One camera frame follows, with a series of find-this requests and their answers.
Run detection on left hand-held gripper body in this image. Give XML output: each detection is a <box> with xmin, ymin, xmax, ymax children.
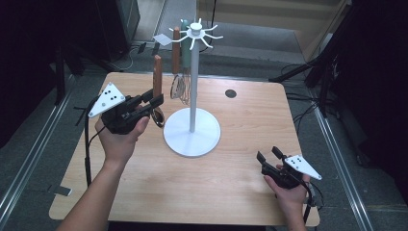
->
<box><xmin>88</xmin><ymin>82</ymin><xmax>152</xmax><ymax>135</ymax></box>

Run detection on white paper sheet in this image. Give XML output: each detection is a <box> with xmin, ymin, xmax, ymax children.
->
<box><xmin>152</xmin><ymin>33</ymin><xmax>174</xmax><ymax>47</ymax></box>

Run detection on metal floor rail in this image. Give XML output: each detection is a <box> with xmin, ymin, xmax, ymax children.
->
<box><xmin>0</xmin><ymin>90</ymin><xmax>74</xmax><ymax>220</ymax></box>
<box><xmin>311</xmin><ymin>104</ymin><xmax>375</xmax><ymax>231</ymax></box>

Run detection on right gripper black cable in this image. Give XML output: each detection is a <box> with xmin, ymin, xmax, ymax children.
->
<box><xmin>300</xmin><ymin>180</ymin><xmax>325</xmax><ymax>225</ymax></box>

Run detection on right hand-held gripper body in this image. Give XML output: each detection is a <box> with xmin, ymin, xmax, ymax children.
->
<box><xmin>261</xmin><ymin>155</ymin><xmax>322</xmax><ymax>191</ymax></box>

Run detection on black floor cables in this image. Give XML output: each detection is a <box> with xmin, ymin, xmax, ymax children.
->
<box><xmin>282</xmin><ymin>64</ymin><xmax>326</xmax><ymax>133</ymax></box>

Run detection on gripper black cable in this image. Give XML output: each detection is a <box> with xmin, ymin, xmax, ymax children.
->
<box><xmin>300</xmin><ymin>180</ymin><xmax>325</xmax><ymax>225</ymax></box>
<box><xmin>83</xmin><ymin>95</ymin><xmax>108</xmax><ymax>188</ymax></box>

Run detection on beige wooden panel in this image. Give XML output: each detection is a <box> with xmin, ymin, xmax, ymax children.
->
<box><xmin>195</xmin><ymin>0</ymin><xmax>353</xmax><ymax>63</ymax></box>

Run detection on white utensil stand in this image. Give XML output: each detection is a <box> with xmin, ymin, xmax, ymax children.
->
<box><xmin>163</xmin><ymin>17</ymin><xmax>224</xmax><ymax>158</ymax></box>

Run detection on hanging black cable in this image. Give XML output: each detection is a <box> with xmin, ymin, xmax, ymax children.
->
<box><xmin>209</xmin><ymin>0</ymin><xmax>217</xmax><ymax>31</ymax></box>

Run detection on wooden-handled mesh strainer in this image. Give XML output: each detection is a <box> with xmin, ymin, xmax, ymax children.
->
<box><xmin>169</xmin><ymin>26</ymin><xmax>187</xmax><ymax>101</ymax></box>

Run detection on dark cabinet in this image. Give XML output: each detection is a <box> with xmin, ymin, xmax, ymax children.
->
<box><xmin>95</xmin><ymin>0</ymin><xmax>141</xmax><ymax>63</ymax></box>

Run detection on person's right hand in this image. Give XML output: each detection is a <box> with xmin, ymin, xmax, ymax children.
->
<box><xmin>263</xmin><ymin>164</ymin><xmax>312</xmax><ymax>210</ymax></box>

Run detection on grey tape strip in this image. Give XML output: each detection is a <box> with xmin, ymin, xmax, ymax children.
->
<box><xmin>47</xmin><ymin>184</ymin><xmax>73</xmax><ymax>197</ymax></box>

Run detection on person's left hand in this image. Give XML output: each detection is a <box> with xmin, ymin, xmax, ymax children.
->
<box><xmin>94</xmin><ymin>115</ymin><xmax>151</xmax><ymax>166</ymax></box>

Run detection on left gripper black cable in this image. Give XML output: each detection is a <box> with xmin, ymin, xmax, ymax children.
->
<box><xmin>83</xmin><ymin>95</ymin><xmax>108</xmax><ymax>188</ymax></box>

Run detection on black metal stand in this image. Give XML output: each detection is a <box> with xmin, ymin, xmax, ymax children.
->
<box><xmin>268</xmin><ymin>0</ymin><xmax>357</xmax><ymax>118</ymax></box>

